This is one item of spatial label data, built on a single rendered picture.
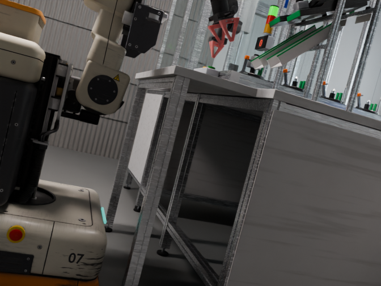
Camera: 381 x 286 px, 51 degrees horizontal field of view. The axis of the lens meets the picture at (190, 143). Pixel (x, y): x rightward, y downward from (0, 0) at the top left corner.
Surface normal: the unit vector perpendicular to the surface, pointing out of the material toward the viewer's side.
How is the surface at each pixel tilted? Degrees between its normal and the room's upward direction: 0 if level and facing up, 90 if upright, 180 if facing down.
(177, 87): 90
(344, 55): 90
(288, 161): 90
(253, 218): 90
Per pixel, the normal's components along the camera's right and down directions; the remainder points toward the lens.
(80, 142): 0.27, 0.14
